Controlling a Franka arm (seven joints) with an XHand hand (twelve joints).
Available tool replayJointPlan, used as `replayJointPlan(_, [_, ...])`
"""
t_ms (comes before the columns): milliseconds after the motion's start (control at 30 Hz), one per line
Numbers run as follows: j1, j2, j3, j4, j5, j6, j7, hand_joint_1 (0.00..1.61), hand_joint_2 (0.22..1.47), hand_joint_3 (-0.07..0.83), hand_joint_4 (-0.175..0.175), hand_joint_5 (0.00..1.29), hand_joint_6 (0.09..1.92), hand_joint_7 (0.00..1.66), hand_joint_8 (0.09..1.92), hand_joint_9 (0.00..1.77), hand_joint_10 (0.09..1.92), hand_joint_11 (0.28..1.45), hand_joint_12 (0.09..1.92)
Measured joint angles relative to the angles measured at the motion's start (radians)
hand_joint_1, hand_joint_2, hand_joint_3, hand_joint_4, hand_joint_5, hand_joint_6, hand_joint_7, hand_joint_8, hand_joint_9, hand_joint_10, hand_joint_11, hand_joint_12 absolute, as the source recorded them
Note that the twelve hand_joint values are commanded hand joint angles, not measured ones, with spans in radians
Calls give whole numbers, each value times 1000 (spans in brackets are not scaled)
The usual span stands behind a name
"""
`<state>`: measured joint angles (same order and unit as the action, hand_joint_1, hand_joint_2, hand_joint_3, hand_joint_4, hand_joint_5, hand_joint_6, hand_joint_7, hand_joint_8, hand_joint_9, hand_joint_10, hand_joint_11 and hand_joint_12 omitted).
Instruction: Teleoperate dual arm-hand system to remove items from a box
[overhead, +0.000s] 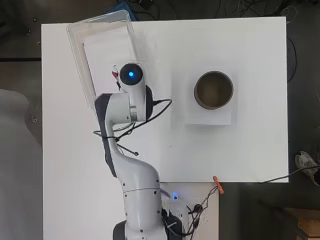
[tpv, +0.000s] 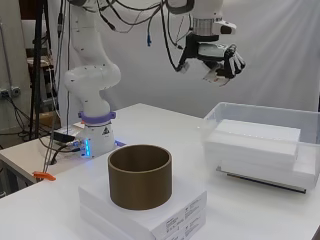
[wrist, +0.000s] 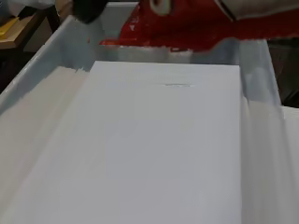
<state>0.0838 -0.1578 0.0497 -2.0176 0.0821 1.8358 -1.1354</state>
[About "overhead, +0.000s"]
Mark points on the clear plastic box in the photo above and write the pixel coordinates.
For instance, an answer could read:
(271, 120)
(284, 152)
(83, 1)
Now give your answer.
(80, 56)

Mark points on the white flat box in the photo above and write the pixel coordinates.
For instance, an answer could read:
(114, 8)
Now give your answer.
(208, 115)

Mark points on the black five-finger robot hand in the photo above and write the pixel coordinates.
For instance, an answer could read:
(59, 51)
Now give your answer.
(115, 76)

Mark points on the wooden crate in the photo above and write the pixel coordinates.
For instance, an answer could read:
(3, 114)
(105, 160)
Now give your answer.
(305, 225)

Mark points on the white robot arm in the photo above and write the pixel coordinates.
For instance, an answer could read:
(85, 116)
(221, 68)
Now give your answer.
(133, 160)

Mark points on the orange clamp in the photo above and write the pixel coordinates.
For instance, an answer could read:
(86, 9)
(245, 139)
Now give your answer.
(218, 185)

